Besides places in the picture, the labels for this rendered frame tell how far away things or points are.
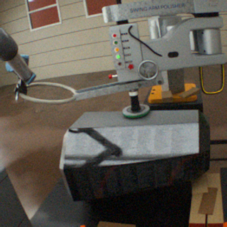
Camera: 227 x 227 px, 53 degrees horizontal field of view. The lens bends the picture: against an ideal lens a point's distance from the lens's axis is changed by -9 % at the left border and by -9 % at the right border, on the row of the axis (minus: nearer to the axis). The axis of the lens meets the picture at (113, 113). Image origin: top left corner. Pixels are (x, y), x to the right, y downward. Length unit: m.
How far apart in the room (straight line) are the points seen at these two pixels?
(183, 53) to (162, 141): 0.65
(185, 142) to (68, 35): 7.30
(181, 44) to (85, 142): 1.02
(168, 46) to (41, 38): 7.62
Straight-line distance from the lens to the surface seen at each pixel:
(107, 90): 1.86
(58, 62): 8.95
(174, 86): 2.51
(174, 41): 1.81
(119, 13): 1.74
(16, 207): 1.76
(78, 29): 8.44
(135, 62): 1.77
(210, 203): 1.90
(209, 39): 1.90
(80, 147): 1.89
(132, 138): 1.78
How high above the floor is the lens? 1.57
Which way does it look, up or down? 21 degrees down
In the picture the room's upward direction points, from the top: 10 degrees counter-clockwise
